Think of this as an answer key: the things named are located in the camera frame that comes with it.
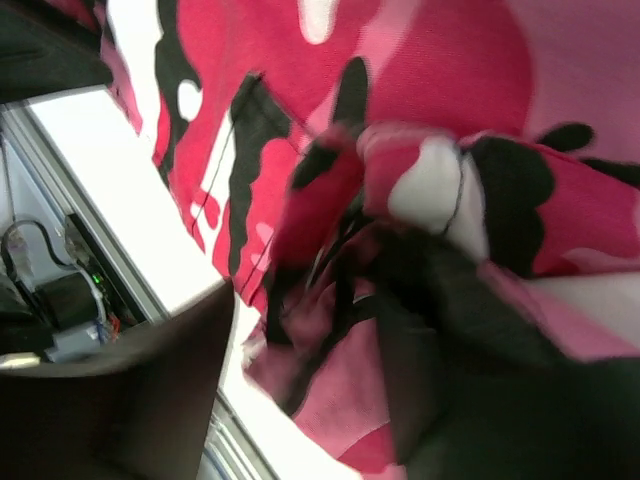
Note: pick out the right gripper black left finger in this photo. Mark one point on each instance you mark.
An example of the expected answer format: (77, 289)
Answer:
(138, 408)

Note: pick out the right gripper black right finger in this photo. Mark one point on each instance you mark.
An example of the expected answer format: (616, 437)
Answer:
(476, 391)

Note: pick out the pink camouflage trousers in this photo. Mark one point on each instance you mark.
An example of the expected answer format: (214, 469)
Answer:
(296, 138)

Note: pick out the aluminium frame rail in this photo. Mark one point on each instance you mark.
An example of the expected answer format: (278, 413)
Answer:
(42, 186)

